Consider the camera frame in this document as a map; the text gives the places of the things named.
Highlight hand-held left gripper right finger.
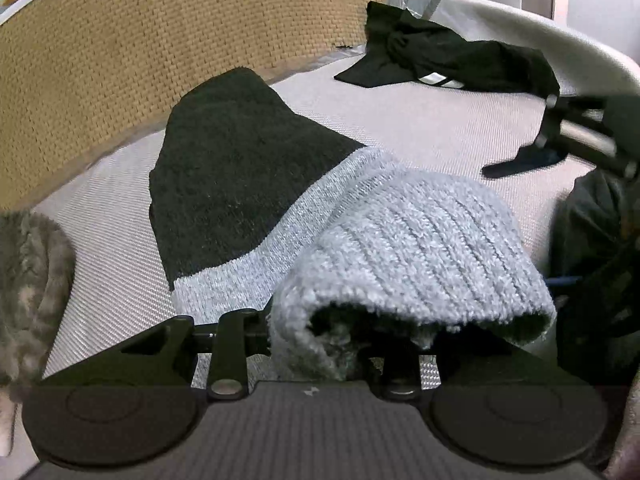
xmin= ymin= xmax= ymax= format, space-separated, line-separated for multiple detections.
xmin=367 ymin=335 xmax=576 ymax=401

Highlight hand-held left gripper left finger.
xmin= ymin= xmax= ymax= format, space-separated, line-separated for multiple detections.
xmin=75 ymin=310 xmax=273 ymax=402

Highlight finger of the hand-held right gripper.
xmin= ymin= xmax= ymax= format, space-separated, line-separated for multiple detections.
xmin=482 ymin=95 xmax=616 ymax=179

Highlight black and grey knit sweater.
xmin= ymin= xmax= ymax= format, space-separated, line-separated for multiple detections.
xmin=149 ymin=67 xmax=557 ymax=381

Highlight black pants with reflective stripes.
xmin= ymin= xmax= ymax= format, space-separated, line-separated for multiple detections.
xmin=334 ymin=1 xmax=561 ymax=98

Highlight grey tabby cat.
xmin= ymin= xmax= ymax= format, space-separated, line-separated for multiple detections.
xmin=0 ymin=210 xmax=76 ymax=401

